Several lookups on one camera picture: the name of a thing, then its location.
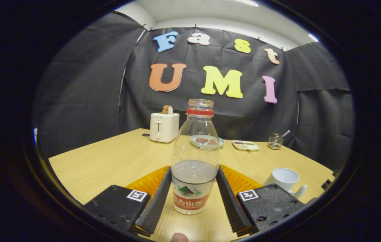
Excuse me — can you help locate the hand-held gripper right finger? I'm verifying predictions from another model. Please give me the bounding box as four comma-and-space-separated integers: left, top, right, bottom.
216, 164, 307, 237

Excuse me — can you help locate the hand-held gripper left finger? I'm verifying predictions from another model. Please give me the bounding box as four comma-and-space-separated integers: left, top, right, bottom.
83, 166, 172, 236

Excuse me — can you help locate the white cup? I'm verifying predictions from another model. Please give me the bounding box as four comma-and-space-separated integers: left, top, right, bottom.
263, 168, 308, 199

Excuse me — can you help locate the clear plastic juice bottle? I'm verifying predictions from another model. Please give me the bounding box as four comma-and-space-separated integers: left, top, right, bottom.
171, 99, 221, 215

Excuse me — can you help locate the divided white condiment dish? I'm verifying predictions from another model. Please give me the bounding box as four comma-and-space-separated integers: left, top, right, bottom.
232, 140, 260, 151

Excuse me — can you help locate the wooden table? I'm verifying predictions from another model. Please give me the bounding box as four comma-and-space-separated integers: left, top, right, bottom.
48, 128, 335, 242

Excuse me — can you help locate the round pale green plate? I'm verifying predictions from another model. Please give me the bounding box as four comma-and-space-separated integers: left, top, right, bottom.
190, 135, 225, 149

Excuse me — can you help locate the white toaster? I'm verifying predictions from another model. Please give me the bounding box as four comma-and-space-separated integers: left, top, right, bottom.
150, 112, 180, 144

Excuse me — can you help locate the black backdrop cloth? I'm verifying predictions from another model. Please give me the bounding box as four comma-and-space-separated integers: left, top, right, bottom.
32, 12, 355, 172

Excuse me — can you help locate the small black clamp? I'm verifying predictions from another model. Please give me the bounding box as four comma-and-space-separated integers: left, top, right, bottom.
321, 169, 339, 191

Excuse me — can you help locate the long ceiling light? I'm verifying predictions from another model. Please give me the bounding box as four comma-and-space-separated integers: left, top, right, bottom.
234, 0, 259, 8

